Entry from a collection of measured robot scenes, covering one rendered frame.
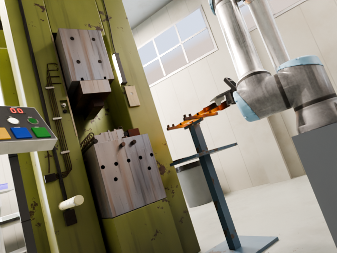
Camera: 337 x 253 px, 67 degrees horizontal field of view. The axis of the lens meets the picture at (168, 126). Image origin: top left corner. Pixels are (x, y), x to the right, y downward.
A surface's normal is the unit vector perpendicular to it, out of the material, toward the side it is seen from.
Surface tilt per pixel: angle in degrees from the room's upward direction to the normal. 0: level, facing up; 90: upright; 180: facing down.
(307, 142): 90
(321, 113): 70
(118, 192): 90
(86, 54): 90
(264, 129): 90
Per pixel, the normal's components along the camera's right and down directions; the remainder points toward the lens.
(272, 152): -0.52, 0.00
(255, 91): -0.52, -0.27
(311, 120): -0.83, -0.19
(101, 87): 0.50, -0.31
